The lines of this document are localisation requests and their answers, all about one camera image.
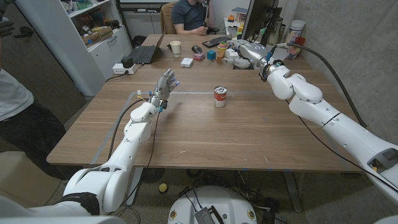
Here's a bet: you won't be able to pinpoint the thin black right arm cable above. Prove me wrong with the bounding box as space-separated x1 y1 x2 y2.
285 99 398 193

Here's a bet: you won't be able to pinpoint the dark metal bottle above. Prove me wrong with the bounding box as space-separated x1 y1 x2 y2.
269 17 284 46

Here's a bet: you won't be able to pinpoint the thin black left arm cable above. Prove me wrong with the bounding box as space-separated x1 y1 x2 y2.
119 110 161 209

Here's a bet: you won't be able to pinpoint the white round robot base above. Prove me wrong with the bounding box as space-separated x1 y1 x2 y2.
167 185 258 224

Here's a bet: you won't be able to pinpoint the standing person in grey shirt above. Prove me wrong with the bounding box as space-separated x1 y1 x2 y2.
0 68 68 181

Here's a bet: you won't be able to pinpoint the seated person in dark shirt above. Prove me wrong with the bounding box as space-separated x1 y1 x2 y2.
170 0 218 35

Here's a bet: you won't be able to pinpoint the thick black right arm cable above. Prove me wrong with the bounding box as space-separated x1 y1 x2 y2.
275 42 368 129

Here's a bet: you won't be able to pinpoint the white paper sheets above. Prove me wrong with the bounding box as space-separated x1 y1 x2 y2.
273 45 289 62

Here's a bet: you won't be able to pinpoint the cardboard box on shelf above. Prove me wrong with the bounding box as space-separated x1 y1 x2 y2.
82 26 114 48

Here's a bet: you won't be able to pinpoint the beige box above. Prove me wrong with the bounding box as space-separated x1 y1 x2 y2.
0 151 63 208

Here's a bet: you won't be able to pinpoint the white robot torso edge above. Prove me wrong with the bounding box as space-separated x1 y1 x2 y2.
0 216 127 224

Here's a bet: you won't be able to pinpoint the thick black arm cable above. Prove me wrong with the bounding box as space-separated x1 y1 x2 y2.
107 98 146 161
275 42 368 129

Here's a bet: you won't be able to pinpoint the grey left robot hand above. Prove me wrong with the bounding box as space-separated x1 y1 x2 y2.
149 68 180 110

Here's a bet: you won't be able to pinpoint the person's gloved hand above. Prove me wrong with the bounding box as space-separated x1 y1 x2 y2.
0 20 16 38

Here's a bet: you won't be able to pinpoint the black laptop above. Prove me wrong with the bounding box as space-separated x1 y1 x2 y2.
127 27 169 65

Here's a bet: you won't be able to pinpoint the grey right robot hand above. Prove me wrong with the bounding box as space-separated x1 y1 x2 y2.
226 39 269 70

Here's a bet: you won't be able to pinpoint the white table leg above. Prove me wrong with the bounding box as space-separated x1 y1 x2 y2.
126 167 144 206

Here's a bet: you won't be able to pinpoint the white power strip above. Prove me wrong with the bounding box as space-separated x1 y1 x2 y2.
112 63 138 75

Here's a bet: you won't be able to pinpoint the white paper cup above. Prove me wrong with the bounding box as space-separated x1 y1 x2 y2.
169 40 182 58

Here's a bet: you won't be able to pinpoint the white cube box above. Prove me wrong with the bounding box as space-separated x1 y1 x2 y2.
224 48 239 60

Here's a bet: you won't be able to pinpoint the black keyboard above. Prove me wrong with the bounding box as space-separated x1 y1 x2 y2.
201 35 233 49

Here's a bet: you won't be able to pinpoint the tall white canister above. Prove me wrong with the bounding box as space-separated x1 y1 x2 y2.
283 19 306 47

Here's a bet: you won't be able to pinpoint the black backpack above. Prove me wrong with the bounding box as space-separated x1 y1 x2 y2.
132 35 147 48

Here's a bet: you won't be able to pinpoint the black round floor disc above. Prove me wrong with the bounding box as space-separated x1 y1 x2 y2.
141 167 165 184

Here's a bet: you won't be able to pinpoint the grey table leg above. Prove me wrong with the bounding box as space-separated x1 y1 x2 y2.
282 170 303 213

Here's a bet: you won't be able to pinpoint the black computer monitor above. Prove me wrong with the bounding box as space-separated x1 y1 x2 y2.
241 0 279 42

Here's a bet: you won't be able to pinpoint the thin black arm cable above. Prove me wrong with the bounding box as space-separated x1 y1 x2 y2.
119 110 161 209
285 99 398 193

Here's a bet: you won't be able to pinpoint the orange cone toy green top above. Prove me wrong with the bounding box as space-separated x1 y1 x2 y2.
216 41 228 64

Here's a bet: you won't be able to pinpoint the brown office chair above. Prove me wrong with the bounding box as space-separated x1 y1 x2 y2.
160 1 178 35

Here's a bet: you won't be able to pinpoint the red and white soup can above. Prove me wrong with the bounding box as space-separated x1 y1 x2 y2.
213 86 228 108

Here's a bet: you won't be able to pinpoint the white shelf cabinet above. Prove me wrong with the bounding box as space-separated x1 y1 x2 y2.
14 0 133 96

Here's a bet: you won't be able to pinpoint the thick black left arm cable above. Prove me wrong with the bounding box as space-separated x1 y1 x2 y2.
107 98 146 161

